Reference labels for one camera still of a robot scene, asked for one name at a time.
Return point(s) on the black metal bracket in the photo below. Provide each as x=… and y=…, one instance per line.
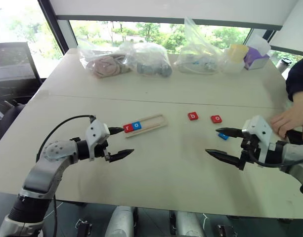
x=84, y=228
x=226, y=230

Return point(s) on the blue letter tile o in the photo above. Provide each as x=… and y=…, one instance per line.
x=136, y=126

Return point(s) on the clear white plastic container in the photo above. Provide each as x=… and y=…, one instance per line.
x=232, y=67

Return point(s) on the plastic bag of white items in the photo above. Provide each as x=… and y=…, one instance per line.
x=198, y=56

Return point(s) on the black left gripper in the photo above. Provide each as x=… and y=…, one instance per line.
x=101, y=151

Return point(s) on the wooden letter tray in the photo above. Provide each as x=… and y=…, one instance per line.
x=153, y=122

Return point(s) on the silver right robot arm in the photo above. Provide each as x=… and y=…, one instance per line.
x=294, y=153

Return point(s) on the purple tissue box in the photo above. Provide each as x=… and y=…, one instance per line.
x=256, y=61

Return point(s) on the plastic bag of pink items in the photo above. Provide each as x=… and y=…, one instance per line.
x=104, y=65

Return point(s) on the small blue letter tile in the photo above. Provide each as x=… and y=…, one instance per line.
x=224, y=137

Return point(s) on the person's dark sleeved forearm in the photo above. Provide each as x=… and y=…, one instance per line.
x=299, y=76

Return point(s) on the red letter tile b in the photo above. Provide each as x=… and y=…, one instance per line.
x=193, y=116

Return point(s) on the person's bare hand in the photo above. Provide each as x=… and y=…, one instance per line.
x=297, y=113

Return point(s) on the plastic bag of grey items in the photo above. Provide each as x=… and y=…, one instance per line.
x=151, y=64

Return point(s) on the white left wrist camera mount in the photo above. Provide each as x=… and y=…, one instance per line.
x=95, y=133

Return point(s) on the red letter tile o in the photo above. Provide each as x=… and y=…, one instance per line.
x=216, y=119

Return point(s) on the black window post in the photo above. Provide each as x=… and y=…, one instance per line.
x=55, y=27

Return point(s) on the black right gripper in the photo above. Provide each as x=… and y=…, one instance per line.
x=251, y=150

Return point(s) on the grey window blind rail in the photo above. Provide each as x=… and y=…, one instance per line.
x=166, y=21

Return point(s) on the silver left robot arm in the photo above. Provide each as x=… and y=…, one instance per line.
x=50, y=153

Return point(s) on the silver rounded robot leg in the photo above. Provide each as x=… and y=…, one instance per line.
x=121, y=222
x=189, y=224

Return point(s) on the yellow plastic cup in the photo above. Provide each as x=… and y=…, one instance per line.
x=237, y=51

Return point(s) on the red letter tile r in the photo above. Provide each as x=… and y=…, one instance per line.
x=127, y=128

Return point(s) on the black mesh office chair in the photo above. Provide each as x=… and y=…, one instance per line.
x=10, y=66

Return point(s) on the white tissue sheet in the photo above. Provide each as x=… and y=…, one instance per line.
x=260, y=42

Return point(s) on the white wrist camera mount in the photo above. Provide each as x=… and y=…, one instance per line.
x=95, y=133
x=258, y=128

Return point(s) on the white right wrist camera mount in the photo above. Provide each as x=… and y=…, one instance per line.
x=258, y=128

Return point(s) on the tumbler with black lid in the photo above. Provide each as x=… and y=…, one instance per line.
x=283, y=65

